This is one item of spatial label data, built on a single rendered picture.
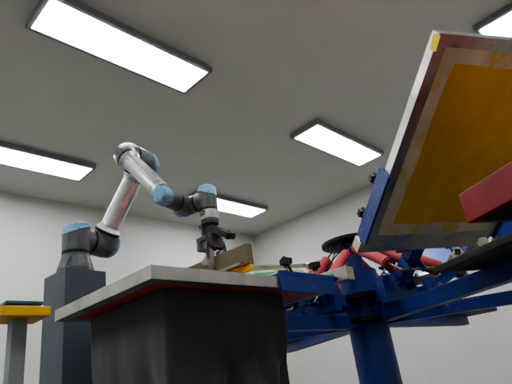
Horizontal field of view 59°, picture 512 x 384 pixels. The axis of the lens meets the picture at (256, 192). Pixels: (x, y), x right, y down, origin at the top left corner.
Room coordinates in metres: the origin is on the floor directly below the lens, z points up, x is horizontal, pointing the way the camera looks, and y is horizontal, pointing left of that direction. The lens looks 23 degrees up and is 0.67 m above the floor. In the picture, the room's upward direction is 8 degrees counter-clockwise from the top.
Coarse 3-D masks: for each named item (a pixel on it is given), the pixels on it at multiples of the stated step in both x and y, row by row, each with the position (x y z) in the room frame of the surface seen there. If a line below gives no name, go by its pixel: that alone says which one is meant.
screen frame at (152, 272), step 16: (144, 272) 1.15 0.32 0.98; (160, 272) 1.15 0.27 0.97; (176, 272) 1.19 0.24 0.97; (192, 272) 1.23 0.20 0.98; (208, 272) 1.27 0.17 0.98; (224, 272) 1.32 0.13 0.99; (112, 288) 1.26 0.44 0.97; (128, 288) 1.21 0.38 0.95; (240, 288) 1.41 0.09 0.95; (256, 288) 1.44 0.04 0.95; (272, 288) 1.48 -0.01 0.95; (80, 304) 1.40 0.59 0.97; (96, 304) 1.34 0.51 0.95; (288, 304) 1.86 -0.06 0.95; (64, 320) 1.52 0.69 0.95; (80, 320) 1.56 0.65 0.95
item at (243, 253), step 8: (232, 248) 1.61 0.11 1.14; (240, 248) 1.58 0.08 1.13; (248, 248) 1.57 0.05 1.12; (216, 256) 1.67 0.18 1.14; (224, 256) 1.64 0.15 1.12; (232, 256) 1.61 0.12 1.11; (240, 256) 1.58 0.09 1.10; (248, 256) 1.56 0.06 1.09; (200, 264) 1.73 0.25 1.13; (216, 264) 1.67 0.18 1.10; (224, 264) 1.64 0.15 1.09
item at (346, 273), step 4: (340, 268) 1.72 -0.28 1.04; (344, 268) 1.71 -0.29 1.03; (348, 268) 1.72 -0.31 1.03; (352, 268) 1.74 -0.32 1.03; (328, 272) 1.76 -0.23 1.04; (332, 272) 1.75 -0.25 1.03; (336, 272) 1.73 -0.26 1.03; (340, 272) 1.72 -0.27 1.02; (344, 272) 1.71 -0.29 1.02; (348, 272) 1.71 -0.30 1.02; (352, 272) 1.73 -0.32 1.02; (336, 276) 1.74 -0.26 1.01; (340, 276) 1.73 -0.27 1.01; (344, 276) 1.71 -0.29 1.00; (348, 276) 1.71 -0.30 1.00; (352, 276) 1.73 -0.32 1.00; (336, 280) 1.74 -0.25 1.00; (340, 280) 1.73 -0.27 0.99; (344, 280) 1.74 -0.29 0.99; (348, 280) 1.75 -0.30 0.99; (336, 284) 1.79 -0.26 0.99
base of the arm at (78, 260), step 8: (72, 248) 1.81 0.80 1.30; (80, 248) 1.83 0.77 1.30; (64, 256) 1.82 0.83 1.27; (72, 256) 1.81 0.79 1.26; (80, 256) 1.82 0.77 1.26; (88, 256) 1.86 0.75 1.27; (64, 264) 1.80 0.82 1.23; (72, 264) 1.80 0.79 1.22; (80, 264) 1.81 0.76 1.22; (88, 264) 1.84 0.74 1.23
